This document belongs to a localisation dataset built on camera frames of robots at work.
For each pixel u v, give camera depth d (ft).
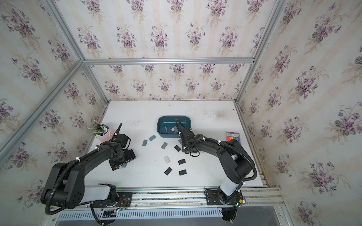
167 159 2.89
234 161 1.52
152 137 3.22
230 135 3.22
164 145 3.07
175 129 3.30
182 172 2.69
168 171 2.74
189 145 2.17
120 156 2.33
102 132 2.97
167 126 3.32
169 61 3.24
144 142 3.14
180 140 3.14
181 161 2.82
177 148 3.05
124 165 2.76
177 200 2.45
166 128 3.31
